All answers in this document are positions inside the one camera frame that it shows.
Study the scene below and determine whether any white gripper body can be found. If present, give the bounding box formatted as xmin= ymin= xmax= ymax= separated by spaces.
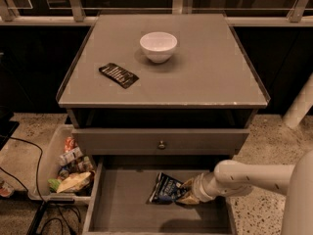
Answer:
xmin=192 ymin=172 xmax=215 ymax=203

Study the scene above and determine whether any blue chip bag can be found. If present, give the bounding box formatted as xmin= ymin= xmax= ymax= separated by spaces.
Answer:
xmin=149 ymin=172 xmax=188 ymax=204

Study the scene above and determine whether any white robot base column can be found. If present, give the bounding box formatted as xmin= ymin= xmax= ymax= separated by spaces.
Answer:
xmin=283 ymin=73 xmax=313 ymax=128

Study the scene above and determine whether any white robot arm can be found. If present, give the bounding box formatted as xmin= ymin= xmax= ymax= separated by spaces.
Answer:
xmin=178 ymin=151 xmax=313 ymax=235

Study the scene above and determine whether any round metal drawer knob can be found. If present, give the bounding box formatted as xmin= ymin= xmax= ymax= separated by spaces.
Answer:
xmin=157 ymin=141 xmax=166 ymax=150

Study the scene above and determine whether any open grey middle drawer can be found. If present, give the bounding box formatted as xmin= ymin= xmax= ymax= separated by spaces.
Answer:
xmin=83 ymin=155 xmax=237 ymax=235

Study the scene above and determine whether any grey drawer cabinet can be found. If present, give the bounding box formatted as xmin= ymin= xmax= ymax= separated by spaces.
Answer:
xmin=55 ymin=11 xmax=271 ymax=235

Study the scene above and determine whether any closed grey top drawer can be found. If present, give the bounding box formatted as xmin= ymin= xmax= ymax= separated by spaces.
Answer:
xmin=72 ymin=128 xmax=249 ymax=156

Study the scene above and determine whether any yellow snack bag in bin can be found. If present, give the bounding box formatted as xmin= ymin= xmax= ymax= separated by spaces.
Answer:
xmin=57 ymin=171 xmax=92 ymax=193

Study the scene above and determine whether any white carton in bin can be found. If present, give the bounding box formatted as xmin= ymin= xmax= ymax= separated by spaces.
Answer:
xmin=59 ymin=147 xmax=83 ymax=166

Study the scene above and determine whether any black snack packet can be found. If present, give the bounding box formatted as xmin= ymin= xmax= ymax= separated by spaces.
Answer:
xmin=98 ymin=63 xmax=139 ymax=89

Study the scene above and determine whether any clear plastic storage bin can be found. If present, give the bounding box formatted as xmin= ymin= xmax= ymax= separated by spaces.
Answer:
xmin=28 ymin=124 xmax=93 ymax=205

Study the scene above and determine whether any red can in bin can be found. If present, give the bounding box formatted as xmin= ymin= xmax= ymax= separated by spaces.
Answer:
xmin=64 ymin=137 xmax=76 ymax=153

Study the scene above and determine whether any white ceramic bowl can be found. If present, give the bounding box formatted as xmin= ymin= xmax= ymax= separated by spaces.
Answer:
xmin=139 ymin=31 xmax=178 ymax=64

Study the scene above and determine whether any red white object on floor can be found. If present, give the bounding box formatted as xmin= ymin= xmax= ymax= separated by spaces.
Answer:
xmin=0 ymin=180 xmax=15 ymax=198

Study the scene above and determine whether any metal window railing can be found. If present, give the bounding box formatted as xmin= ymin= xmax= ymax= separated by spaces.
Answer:
xmin=0 ymin=0 xmax=313 ymax=26

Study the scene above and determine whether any dark furniture at left edge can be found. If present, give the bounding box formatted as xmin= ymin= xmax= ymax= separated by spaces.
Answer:
xmin=0 ymin=51 xmax=21 ymax=150

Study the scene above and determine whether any black cable on floor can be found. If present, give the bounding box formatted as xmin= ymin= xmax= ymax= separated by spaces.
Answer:
xmin=0 ymin=135 xmax=82 ymax=235

